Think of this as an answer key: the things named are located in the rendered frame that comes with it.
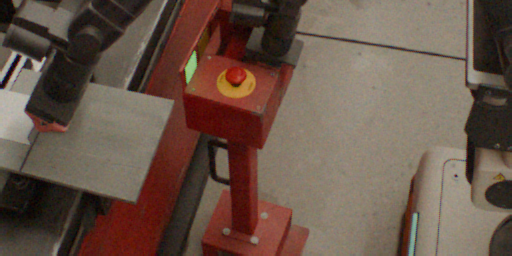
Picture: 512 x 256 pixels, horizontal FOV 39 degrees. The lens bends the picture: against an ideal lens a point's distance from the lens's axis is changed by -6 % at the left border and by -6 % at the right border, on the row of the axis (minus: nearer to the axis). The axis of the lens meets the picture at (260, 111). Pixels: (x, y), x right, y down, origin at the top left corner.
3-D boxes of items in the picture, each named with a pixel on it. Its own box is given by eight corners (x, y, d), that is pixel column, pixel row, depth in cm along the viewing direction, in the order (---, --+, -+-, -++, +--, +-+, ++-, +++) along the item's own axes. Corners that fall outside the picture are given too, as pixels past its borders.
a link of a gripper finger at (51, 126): (13, 131, 107) (26, 103, 100) (32, 94, 111) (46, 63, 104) (54, 152, 109) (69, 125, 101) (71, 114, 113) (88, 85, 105)
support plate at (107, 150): (135, 205, 104) (134, 201, 103) (-25, 162, 108) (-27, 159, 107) (174, 104, 114) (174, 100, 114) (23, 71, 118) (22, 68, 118)
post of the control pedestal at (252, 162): (251, 236, 198) (249, 114, 154) (232, 230, 199) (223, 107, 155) (258, 219, 201) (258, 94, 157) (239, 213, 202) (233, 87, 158)
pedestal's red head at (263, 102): (262, 151, 149) (262, 94, 134) (186, 128, 152) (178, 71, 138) (293, 74, 160) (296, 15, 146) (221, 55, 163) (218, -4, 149)
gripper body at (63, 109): (24, 108, 101) (36, 83, 95) (53, 53, 106) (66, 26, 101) (65, 130, 102) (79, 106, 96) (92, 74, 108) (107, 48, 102)
